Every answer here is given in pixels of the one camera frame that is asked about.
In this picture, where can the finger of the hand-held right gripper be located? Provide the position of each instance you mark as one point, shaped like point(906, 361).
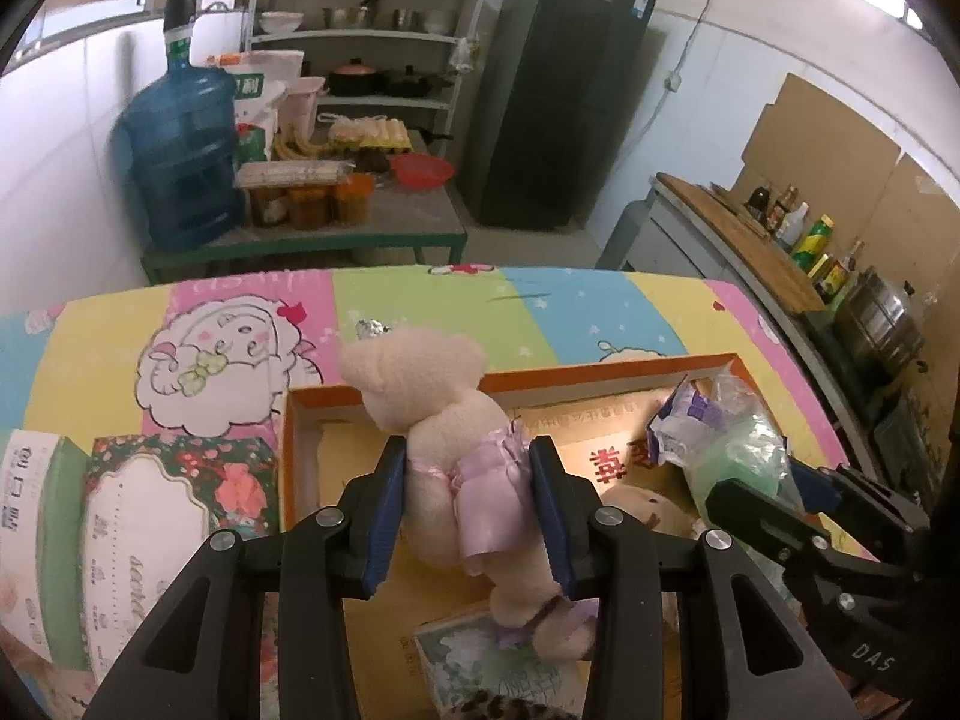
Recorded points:
point(817, 487)
point(750, 517)

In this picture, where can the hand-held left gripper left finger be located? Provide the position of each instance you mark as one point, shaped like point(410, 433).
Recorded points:
point(386, 532)

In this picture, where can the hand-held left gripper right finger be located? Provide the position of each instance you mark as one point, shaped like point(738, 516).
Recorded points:
point(553, 532)

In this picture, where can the pale green plastic bag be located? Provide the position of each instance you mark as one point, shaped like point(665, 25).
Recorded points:
point(735, 457)

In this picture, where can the shallow orange cardboard box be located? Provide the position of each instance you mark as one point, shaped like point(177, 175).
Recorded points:
point(349, 476)

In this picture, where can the cream teddy bear lilac dress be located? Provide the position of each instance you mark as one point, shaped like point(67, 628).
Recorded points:
point(420, 382)

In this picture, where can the black gas stove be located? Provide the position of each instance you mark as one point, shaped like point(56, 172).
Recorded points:
point(907, 450)

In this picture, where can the small floral tissue packet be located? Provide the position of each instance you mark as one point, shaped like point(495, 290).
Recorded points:
point(480, 660)

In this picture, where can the stainless steel pot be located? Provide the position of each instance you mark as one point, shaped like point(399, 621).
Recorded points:
point(877, 322)

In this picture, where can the dark jar yellow label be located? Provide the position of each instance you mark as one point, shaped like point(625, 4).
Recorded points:
point(831, 281)

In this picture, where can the colourful printed bed sheet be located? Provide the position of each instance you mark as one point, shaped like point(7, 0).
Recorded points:
point(420, 300)

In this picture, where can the large floral tissue pack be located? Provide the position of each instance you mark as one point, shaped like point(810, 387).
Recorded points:
point(150, 540)

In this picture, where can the green yellow bottle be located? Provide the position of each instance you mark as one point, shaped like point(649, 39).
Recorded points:
point(814, 244)

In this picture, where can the wooden cutting board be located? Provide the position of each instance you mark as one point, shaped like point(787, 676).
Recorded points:
point(742, 247)

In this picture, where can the white plastic bottle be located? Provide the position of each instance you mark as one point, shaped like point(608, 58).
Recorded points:
point(795, 229)

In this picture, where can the grey kitchen counter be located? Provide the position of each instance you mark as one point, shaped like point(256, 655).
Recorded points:
point(697, 244)

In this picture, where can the brown cardboard sheet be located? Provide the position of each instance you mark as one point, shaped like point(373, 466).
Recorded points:
point(915, 225)
point(817, 135)

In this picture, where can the dark sauce bottle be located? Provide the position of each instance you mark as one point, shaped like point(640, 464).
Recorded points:
point(757, 208)

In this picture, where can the brown sauce bottle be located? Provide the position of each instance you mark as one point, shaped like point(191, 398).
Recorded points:
point(785, 202)

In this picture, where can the low green metal table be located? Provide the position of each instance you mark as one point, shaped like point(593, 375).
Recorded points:
point(337, 231)

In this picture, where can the grey gas cylinder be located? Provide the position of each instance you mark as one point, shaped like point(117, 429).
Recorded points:
point(630, 236)

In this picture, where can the jar of orange preserve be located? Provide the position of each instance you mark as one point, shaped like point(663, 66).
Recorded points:
point(311, 210)
point(354, 201)
point(270, 208)

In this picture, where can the green tissue box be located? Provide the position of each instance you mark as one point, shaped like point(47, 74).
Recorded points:
point(37, 540)

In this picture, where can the red plastic basket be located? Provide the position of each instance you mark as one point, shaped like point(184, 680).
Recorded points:
point(420, 171)

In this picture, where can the clear plastic food container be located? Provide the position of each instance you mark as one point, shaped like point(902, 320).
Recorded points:
point(292, 174)

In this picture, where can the plastic bag of yellow food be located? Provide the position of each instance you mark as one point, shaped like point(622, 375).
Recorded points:
point(367, 133)

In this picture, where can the blue water jug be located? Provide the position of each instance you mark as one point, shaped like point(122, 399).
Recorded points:
point(180, 150)

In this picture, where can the pink plastic bin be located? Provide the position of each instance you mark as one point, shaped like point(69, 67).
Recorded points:
point(304, 105)

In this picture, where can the dark grey fridge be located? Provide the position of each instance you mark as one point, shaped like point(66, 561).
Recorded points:
point(547, 90)

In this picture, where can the black clay pot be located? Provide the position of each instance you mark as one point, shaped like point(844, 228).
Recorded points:
point(354, 79)

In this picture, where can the white flour sack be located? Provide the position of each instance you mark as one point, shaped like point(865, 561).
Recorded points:
point(255, 90)

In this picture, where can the white metal shelf rack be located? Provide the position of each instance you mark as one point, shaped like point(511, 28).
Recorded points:
point(352, 36)

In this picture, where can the metal bowl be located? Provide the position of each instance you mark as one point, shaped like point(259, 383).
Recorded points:
point(349, 17)
point(440, 21)

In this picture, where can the white bowl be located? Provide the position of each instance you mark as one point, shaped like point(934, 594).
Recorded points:
point(281, 22)

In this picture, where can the black water pump dispenser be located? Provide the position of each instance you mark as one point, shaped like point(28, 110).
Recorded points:
point(180, 22)

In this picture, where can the white wall socket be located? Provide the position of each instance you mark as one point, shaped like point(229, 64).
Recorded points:
point(675, 82)

